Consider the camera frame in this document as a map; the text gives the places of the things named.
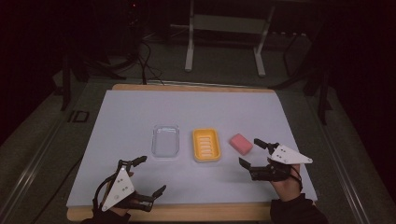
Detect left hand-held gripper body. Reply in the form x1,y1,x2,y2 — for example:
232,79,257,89
101,159,155,214

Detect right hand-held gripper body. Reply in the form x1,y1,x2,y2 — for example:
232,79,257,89
248,142,314,183

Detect pink soap bar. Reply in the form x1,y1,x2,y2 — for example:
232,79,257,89
229,133,254,157

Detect person's left hand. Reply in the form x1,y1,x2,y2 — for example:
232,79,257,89
108,202,141,217

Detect person's right hand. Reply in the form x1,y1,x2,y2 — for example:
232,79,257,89
268,163,304,203

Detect clear plastic lid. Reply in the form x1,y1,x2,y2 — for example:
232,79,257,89
150,123,181,160

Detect wooden table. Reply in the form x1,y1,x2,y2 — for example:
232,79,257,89
66,83,318,223

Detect yellow soap dish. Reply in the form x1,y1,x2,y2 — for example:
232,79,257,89
191,127,222,163

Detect dark metal stand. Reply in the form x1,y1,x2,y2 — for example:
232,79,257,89
52,52,126,112
270,68,332,126

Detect pale blue table mat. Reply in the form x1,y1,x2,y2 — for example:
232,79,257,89
65,89,318,208

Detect white metal stand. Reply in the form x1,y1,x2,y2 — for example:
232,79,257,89
170,0,276,78

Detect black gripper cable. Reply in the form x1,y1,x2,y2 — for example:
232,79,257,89
290,166,304,192
92,169,120,214

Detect metal floor rail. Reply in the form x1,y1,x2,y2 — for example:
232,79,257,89
307,92,377,224
0,119,64,224

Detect black floor cables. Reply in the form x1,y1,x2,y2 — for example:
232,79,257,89
135,40,166,86

